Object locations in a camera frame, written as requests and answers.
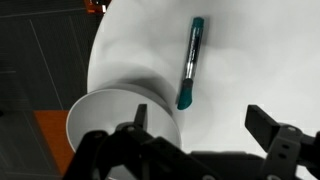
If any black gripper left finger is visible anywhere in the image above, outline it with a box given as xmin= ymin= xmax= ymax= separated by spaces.
xmin=63 ymin=103 xmax=218 ymax=180

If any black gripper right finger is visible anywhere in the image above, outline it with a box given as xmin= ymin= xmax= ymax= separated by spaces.
xmin=244 ymin=104 xmax=320 ymax=180

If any green marker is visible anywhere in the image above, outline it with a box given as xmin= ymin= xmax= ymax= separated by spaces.
xmin=176 ymin=16 xmax=206 ymax=111

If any white bowl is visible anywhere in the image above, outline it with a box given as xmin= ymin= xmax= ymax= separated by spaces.
xmin=65 ymin=87 xmax=183 ymax=180

